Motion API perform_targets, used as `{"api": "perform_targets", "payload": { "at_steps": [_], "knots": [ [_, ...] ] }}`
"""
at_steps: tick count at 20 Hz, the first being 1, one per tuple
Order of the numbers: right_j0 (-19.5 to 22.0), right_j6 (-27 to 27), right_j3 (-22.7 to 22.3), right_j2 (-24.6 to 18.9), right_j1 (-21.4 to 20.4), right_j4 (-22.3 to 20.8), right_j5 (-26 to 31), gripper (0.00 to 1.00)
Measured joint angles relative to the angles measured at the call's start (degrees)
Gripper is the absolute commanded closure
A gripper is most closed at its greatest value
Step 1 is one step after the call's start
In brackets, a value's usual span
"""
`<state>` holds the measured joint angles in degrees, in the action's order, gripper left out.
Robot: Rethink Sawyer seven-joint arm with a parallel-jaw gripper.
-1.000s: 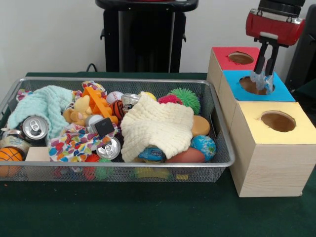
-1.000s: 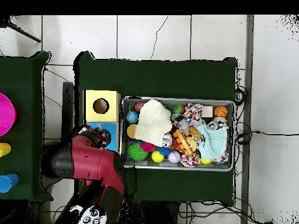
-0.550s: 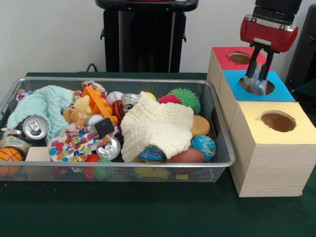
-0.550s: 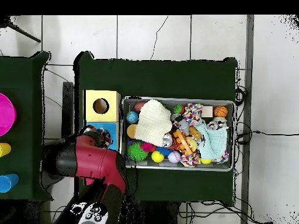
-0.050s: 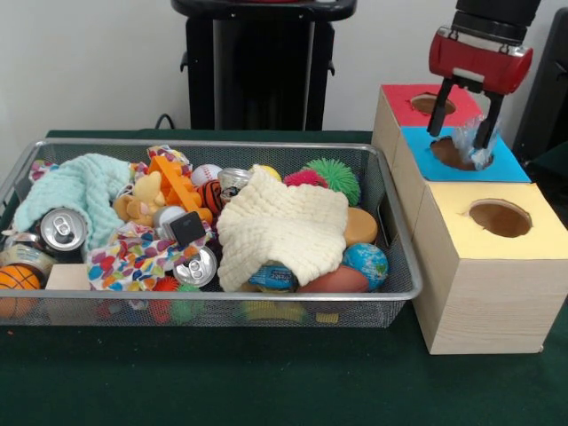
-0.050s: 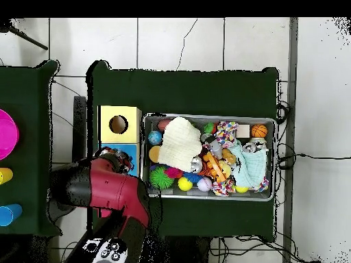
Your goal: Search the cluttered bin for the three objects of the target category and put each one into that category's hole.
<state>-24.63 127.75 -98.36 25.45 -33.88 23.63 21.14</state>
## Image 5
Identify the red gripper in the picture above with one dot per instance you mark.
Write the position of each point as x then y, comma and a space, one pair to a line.
479, 62

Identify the cream waffle cloth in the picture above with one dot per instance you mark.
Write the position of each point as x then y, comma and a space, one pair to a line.
284, 222

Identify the wooden box with three holes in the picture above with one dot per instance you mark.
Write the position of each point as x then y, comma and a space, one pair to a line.
488, 302

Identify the clear mesh bin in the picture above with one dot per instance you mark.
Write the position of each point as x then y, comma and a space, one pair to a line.
266, 151

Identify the black upright panel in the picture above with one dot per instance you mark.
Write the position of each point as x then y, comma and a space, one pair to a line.
550, 97

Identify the dark green table cloth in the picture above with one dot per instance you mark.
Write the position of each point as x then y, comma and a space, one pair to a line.
266, 377
550, 168

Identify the blue globe ball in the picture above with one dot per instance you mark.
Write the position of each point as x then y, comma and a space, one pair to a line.
365, 266

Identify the brown toy football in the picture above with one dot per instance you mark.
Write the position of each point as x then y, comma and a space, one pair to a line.
337, 280

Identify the orange plastic toy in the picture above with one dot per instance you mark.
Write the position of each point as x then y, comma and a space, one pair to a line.
171, 177

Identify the silver drink can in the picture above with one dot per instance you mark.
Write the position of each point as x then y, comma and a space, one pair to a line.
195, 268
62, 233

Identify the colourful spotted cloth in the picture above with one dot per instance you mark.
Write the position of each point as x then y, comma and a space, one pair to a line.
128, 262

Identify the mint green cloth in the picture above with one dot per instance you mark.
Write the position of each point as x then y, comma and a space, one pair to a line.
80, 182

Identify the plain wooden block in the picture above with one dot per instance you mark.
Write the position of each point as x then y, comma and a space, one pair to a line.
68, 277

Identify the orange mini basketball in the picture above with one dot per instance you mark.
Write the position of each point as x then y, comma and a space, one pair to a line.
20, 277

